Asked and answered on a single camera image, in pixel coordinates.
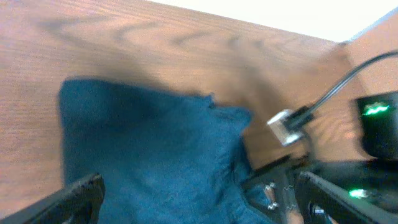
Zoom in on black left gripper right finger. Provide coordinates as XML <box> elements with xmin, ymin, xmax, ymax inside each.
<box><xmin>295</xmin><ymin>172</ymin><xmax>397</xmax><ymax>224</ymax></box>

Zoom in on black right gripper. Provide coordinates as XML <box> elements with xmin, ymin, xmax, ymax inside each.
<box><xmin>242</xmin><ymin>155</ymin><xmax>314</xmax><ymax>223</ymax></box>

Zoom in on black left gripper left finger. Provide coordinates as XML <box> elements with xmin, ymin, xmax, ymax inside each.
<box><xmin>1</xmin><ymin>173</ymin><xmax>105</xmax><ymax>224</ymax></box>

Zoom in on navy blue shorts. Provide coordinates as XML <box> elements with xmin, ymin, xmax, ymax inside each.
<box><xmin>58</xmin><ymin>79</ymin><xmax>270</xmax><ymax>223</ymax></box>

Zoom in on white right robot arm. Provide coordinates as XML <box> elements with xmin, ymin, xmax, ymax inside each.
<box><xmin>243</xmin><ymin>92</ymin><xmax>397</xmax><ymax>223</ymax></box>

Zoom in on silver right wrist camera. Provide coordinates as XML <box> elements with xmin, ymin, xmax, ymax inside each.
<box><xmin>267</xmin><ymin>110</ymin><xmax>303</xmax><ymax>147</ymax></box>

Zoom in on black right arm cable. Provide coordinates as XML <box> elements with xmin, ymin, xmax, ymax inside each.
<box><xmin>284</xmin><ymin>49</ymin><xmax>398</xmax><ymax>131</ymax></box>

